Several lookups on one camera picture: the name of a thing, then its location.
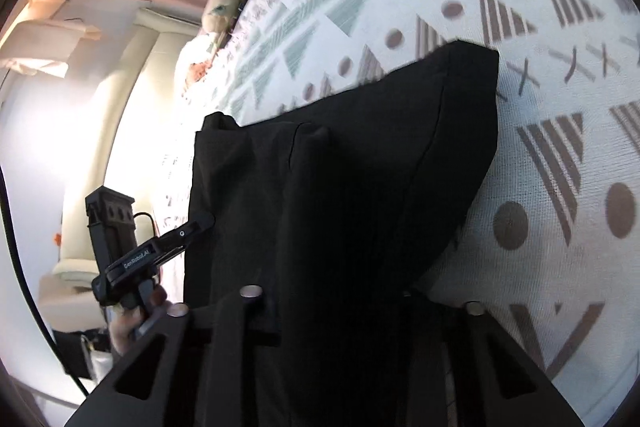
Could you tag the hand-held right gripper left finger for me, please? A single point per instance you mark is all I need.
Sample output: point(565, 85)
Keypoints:
point(230, 332)

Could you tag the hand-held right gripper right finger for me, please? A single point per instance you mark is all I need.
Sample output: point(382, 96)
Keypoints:
point(470, 357)

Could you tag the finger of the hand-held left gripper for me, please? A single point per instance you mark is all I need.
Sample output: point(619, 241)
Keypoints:
point(192, 232)

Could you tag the black garment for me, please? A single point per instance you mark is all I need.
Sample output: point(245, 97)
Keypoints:
point(350, 182)

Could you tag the person's left hand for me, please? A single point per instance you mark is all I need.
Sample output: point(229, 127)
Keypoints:
point(125, 327)

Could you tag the patterned triangle print blanket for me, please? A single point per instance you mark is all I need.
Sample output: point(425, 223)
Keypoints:
point(525, 157)

